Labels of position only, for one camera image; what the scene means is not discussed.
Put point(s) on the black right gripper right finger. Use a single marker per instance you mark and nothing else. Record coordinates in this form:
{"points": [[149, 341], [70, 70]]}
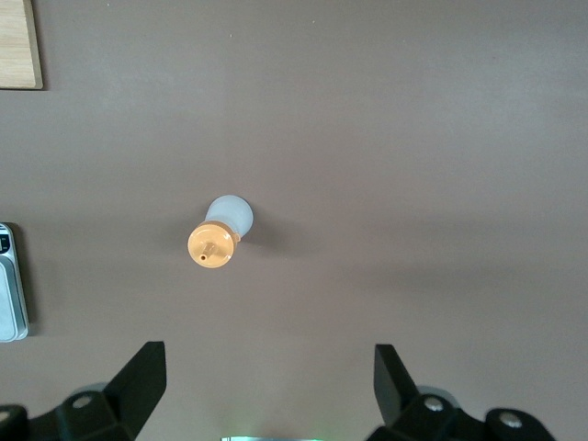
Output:
{"points": [[395, 395]]}

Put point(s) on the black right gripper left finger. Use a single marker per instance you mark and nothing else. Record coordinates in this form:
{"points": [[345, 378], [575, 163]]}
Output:
{"points": [[133, 395]]}

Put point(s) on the translucent squeeze bottle orange cap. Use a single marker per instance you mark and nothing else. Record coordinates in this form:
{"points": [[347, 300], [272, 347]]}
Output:
{"points": [[211, 248]]}

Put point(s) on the silver digital kitchen scale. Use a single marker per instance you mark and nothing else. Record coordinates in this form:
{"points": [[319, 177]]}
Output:
{"points": [[11, 294]]}

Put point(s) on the wooden cutting board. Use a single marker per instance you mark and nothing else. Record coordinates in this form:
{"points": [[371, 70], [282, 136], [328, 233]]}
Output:
{"points": [[16, 41]]}

